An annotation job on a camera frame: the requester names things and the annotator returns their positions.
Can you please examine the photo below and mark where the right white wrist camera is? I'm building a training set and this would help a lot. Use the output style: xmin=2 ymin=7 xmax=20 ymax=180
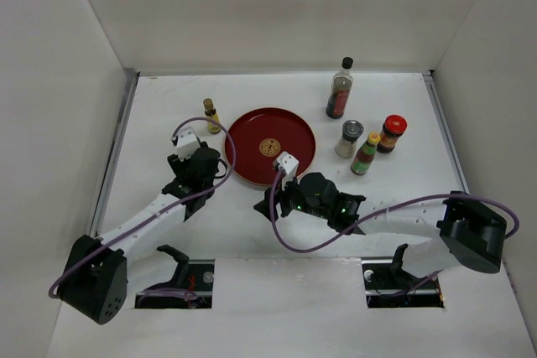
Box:
xmin=273 ymin=151 xmax=299 ymax=180

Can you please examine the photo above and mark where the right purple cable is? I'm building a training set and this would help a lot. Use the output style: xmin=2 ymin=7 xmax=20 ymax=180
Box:
xmin=270 ymin=164 xmax=519 ymax=296

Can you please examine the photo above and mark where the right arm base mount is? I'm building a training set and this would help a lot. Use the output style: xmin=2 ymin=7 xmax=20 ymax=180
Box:
xmin=362 ymin=244 xmax=444 ymax=309

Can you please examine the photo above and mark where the red-lid chili sauce jar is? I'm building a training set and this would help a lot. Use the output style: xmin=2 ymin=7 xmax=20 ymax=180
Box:
xmin=377 ymin=114 xmax=408 ymax=153

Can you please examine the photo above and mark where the grey-lid pepper grinder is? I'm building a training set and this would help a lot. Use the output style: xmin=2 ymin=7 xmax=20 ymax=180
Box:
xmin=335 ymin=120 xmax=364 ymax=158

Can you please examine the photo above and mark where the small yellow-label oil bottle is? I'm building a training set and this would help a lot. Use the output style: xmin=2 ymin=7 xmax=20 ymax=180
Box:
xmin=203 ymin=98 xmax=221 ymax=134

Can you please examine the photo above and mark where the dark soy sauce bottle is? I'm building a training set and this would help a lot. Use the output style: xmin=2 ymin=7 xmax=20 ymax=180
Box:
xmin=326 ymin=57 xmax=353 ymax=119

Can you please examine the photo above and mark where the round red lacquer tray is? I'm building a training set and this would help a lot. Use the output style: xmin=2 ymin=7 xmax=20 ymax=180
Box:
xmin=224 ymin=107 xmax=316 ymax=186

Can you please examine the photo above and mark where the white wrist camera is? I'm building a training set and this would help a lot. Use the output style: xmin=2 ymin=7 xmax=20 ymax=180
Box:
xmin=171 ymin=127 xmax=201 ymax=162
xmin=273 ymin=151 xmax=299 ymax=180

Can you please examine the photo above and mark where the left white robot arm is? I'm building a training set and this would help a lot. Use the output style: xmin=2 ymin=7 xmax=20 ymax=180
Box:
xmin=50 ymin=142 xmax=223 ymax=324

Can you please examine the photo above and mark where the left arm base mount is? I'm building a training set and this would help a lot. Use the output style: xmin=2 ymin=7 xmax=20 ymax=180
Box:
xmin=134 ymin=245 xmax=216 ymax=310

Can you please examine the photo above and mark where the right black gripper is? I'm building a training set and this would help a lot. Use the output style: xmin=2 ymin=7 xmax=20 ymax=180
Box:
xmin=253 ymin=169 xmax=330 ymax=223

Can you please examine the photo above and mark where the green-label sauce bottle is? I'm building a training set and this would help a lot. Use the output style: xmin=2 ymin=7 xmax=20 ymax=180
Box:
xmin=351 ymin=132 xmax=380 ymax=175

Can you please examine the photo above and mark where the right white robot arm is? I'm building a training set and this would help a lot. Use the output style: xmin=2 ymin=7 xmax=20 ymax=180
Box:
xmin=253 ymin=173 xmax=507 ymax=288

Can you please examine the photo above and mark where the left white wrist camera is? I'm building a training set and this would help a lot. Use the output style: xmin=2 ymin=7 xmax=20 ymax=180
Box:
xmin=171 ymin=127 xmax=201 ymax=162

